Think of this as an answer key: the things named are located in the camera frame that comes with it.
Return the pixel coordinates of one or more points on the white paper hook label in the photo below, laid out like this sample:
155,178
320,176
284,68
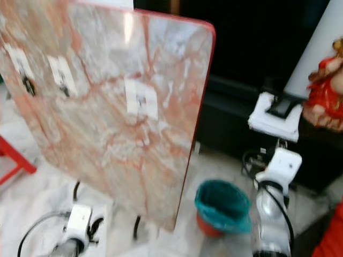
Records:
151,104
15,58
61,68

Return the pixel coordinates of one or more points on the white paper stack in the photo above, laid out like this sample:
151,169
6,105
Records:
268,128

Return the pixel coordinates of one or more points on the black low sideboard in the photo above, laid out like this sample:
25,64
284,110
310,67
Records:
225,128

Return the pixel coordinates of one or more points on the teal plastic bin liner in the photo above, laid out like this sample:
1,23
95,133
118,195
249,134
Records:
225,209

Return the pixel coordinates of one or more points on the black flat device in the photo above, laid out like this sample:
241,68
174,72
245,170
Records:
283,107

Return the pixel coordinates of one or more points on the red plastic stool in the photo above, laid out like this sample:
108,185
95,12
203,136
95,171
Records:
8,150

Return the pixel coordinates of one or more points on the pink marble folding table top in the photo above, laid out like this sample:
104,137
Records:
102,160

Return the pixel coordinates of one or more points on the orange round bucket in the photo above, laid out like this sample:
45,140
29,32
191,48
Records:
203,227

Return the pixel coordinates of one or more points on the red fabric item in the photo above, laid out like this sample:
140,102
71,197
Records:
331,230

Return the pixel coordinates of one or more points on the red seated figurine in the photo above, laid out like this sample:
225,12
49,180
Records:
324,91

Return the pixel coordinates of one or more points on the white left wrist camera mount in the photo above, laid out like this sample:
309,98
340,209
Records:
79,224

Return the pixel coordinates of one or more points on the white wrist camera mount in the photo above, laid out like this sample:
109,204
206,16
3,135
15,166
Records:
79,224
281,163

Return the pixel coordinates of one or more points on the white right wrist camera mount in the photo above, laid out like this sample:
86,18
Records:
281,163

